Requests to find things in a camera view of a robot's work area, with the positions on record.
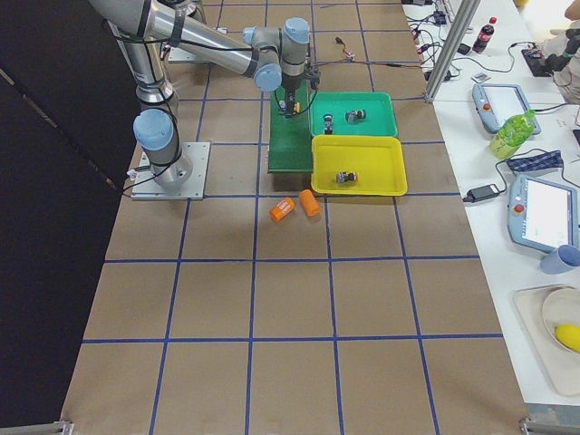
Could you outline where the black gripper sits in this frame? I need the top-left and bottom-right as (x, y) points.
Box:
(283, 74), (304, 118)

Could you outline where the green push button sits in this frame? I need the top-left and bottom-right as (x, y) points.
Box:
(323, 113), (334, 135)
(345, 110), (366, 124)

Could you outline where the plain orange cylinder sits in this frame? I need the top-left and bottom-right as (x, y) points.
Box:
(299, 189), (320, 217)

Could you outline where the orange cylinder printed 4680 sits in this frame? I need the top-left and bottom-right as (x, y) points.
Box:
(269, 197), (295, 222)

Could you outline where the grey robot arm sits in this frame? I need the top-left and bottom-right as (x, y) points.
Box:
(91, 1), (319, 200)

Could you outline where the green conveyor belt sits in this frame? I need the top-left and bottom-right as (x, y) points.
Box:
(267, 88), (313, 173)

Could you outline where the yellow plastic tray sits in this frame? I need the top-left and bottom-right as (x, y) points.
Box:
(311, 135), (408, 197)

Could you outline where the green plastic tray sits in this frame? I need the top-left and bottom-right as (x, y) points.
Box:
(309, 92), (398, 137)

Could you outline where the teach pendant tablet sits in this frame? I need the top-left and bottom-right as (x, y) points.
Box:
(471, 83), (530, 133)
(507, 174), (579, 253)

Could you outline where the cola bottle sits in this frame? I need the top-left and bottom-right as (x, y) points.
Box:
(471, 16), (497, 53)

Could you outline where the black power adapter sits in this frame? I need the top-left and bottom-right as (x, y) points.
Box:
(462, 184), (500, 203)

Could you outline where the green drink bottle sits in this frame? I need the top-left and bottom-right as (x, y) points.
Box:
(489, 110), (536, 160)

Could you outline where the dark patterned cloth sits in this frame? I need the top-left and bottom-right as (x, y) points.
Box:
(507, 150), (565, 173)

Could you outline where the blue plastic cup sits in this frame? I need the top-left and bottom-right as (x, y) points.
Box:
(540, 245), (579, 275)

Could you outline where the beige bowl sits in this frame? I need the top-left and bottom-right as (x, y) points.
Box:
(541, 288), (579, 353)

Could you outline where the yellow banana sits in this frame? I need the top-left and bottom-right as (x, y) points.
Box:
(554, 324), (580, 353)

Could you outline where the beige serving tray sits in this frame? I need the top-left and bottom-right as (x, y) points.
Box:
(513, 285), (579, 397)

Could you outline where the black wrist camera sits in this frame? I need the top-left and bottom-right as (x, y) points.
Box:
(304, 65), (320, 91)

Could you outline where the red black power cable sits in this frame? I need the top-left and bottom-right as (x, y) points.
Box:
(312, 36), (425, 72)

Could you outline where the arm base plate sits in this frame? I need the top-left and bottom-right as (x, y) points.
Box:
(169, 45), (212, 64)
(130, 141), (211, 200)

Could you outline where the aluminium frame post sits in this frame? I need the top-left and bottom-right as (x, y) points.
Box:
(425, 0), (480, 102)

